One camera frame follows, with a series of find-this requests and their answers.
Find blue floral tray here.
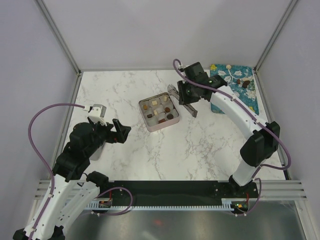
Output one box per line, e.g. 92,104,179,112
210,64,260,115

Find pink chocolate tin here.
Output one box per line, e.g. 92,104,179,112
138,92,180,133

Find metal tongs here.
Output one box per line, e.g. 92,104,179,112
167,84,198,118

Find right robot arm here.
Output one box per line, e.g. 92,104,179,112
173,59,280,198

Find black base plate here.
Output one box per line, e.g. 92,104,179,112
108,180,258,207

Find white cable duct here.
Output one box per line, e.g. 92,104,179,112
84,200,234,211

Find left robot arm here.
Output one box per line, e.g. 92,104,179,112
13,119,132,240

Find tin lid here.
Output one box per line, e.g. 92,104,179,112
89,146,104,161

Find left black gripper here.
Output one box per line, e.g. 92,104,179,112
86,118,131,156

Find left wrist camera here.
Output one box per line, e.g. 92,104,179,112
88,104,107,126

